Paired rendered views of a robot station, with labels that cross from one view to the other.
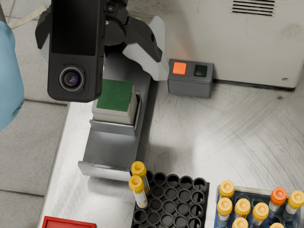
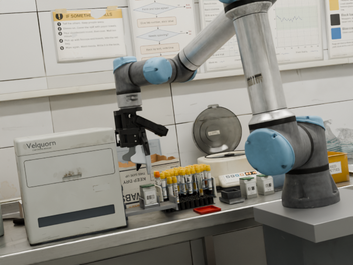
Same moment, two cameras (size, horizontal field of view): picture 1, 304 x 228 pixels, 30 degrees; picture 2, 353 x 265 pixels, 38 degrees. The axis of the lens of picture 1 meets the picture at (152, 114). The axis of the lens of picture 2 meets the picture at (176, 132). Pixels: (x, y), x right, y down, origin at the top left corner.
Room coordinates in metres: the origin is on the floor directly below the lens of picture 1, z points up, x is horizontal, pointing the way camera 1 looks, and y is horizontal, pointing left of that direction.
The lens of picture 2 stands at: (1.20, 1.36, 1.22)
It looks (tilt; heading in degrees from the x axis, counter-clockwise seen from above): 3 degrees down; 232
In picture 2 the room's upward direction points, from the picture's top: 7 degrees counter-clockwise
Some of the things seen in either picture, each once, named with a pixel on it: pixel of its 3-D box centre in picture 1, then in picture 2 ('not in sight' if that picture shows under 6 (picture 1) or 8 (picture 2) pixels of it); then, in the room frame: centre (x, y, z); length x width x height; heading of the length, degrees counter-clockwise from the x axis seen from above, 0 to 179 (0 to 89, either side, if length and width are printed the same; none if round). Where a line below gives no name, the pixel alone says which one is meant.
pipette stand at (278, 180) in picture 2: not in sight; (279, 174); (-0.19, 0.14, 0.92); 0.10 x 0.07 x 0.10; 163
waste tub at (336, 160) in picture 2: not in sight; (322, 168); (-0.33, 0.22, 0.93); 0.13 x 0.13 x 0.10; 68
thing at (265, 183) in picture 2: not in sight; (265, 184); (-0.10, 0.15, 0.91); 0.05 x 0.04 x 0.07; 71
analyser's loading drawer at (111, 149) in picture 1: (120, 99); (142, 205); (0.34, 0.04, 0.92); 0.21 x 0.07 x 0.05; 161
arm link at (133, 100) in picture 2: not in sight; (130, 101); (0.34, 0.04, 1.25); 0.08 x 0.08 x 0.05
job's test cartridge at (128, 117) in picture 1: (115, 106); (148, 196); (0.32, 0.04, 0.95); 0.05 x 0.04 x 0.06; 71
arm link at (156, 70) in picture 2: not in sight; (154, 71); (0.30, 0.13, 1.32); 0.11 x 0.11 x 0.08; 11
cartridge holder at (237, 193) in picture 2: not in sight; (231, 195); (0.03, 0.11, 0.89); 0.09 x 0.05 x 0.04; 70
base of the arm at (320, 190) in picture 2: not in sight; (308, 183); (0.11, 0.49, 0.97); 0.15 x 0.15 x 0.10
